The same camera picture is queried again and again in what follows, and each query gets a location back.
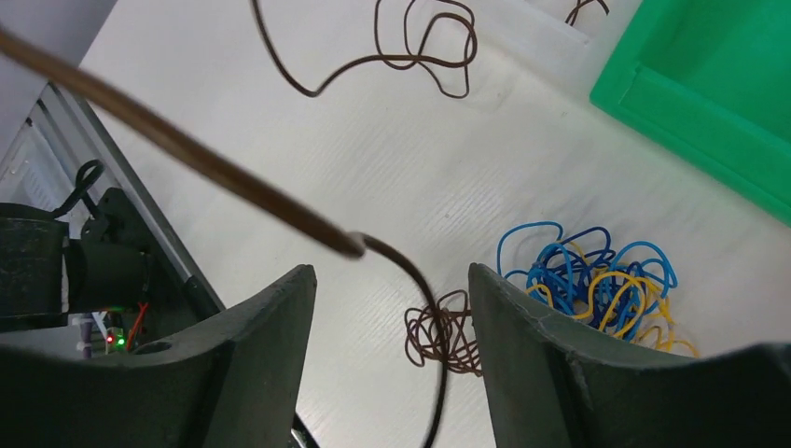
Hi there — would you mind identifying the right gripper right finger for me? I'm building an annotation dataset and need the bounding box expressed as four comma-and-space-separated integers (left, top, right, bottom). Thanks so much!
468, 263, 790, 447

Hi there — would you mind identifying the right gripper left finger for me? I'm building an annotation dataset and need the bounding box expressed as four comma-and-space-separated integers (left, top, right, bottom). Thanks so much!
1, 265, 317, 447

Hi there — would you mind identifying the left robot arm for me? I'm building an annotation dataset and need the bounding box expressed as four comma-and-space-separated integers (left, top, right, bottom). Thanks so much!
1, 160, 152, 332

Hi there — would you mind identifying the green plastic bin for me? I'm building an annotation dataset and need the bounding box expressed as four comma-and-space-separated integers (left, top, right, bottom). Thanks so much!
590, 1, 790, 222

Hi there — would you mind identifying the clear plastic bin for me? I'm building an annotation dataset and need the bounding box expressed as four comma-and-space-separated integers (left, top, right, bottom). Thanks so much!
520, 0, 642, 42

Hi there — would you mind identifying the blue cable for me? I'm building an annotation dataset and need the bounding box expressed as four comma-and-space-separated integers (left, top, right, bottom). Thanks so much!
495, 221, 680, 344

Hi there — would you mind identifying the yellow cable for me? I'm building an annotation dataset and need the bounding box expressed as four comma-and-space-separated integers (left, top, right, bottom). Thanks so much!
525, 241, 701, 360

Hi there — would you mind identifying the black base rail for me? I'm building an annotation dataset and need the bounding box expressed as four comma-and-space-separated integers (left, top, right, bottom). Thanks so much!
31, 85, 315, 447

